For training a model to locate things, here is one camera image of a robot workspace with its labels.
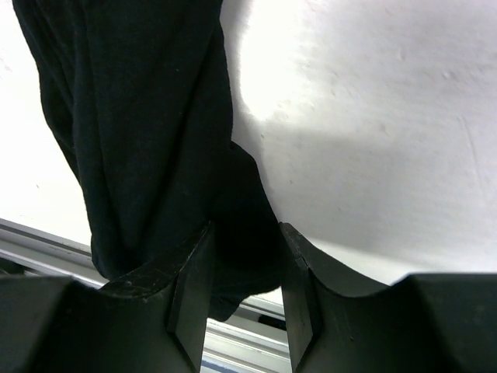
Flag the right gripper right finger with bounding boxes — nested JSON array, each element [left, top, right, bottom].
[[280, 223, 496, 372]]

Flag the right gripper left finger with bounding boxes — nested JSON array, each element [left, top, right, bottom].
[[1, 224, 214, 372]]

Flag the black underwear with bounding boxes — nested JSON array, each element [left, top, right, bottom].
[[13, 1, 281, 321]]

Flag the aluminium frame rail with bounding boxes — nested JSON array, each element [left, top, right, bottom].
[[1, 219, 292, 372]]

